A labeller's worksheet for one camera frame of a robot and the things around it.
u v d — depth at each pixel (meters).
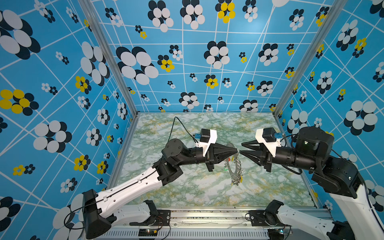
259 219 0.72
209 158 0.44
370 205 0.34
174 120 1.15
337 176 0.33
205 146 0.44
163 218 0.73
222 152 0.46
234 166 0.90
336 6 0.68
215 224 0.72
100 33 0.77
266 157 0.43
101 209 0.39
